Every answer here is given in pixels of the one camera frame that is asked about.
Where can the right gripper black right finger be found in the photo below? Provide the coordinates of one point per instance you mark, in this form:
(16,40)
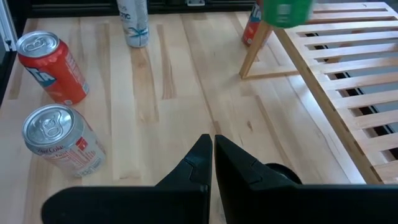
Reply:
(248,199)

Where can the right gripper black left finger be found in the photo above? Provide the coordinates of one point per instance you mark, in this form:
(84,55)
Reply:
(186,202)

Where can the green Sprite soda can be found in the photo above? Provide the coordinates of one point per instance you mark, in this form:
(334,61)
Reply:
(286,14)

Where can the wooden slatted shelf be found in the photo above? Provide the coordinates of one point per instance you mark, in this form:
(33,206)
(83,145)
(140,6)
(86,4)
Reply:
(320,96)

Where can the silver Diet Coke can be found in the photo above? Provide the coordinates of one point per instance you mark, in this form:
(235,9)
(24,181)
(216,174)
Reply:
(68,149)

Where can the orange Fanta soda can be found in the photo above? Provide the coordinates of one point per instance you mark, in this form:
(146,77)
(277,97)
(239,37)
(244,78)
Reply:
(250,31)
(56,74)

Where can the white Celsius slim can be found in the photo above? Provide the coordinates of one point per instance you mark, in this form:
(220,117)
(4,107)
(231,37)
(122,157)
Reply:
(133,25)

